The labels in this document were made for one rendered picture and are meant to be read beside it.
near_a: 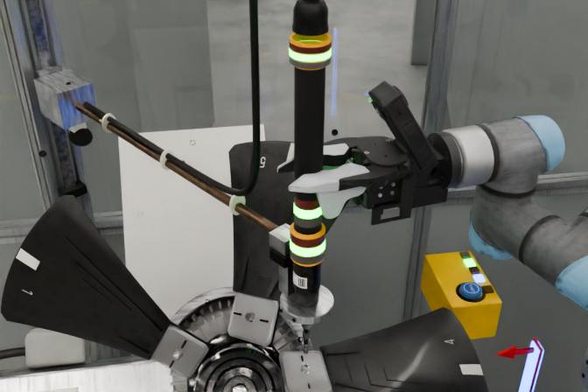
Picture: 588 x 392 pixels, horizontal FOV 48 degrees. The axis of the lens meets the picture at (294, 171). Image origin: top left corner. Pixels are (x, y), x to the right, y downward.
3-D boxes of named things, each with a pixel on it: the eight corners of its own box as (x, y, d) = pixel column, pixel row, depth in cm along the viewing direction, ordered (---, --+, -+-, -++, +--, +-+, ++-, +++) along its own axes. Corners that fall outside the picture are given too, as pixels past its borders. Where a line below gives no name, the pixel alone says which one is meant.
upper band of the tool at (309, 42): (281, 63, 69) (280, 37, 68) (310, 53, 72) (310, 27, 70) (310, 75, 67) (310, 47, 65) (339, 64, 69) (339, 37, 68)
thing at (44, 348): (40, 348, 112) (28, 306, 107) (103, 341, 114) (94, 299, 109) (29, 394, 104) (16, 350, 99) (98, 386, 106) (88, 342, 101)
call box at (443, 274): (418, 293, 140) (423, 253, 135) (464, 288, 142) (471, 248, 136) (444, 348, 127) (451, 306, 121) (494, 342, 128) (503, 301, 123)
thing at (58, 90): (38, 115, 124) (29, 73, 120) (73, 104, 128) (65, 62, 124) (65, 133, 118) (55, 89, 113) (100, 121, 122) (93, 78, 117)
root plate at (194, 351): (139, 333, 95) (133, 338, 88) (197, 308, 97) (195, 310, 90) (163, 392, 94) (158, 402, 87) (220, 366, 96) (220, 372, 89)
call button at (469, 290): (456, 288, 127) (457, 281, 126) (476, 286, 127) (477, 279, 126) (464, 303, 123) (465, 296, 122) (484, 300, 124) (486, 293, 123)
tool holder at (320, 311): (258, 297, 88) (256, 239, 83) (297, 274, 92) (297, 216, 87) (305, 333, 82) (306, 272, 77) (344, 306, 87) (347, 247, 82)
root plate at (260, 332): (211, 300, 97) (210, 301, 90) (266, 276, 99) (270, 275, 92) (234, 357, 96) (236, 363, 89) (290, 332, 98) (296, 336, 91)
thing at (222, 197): (75, 110, 117) (74, 103, 117) (82, 108, 118) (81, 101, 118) (283, 244, 84) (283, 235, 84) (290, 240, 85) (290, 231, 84)
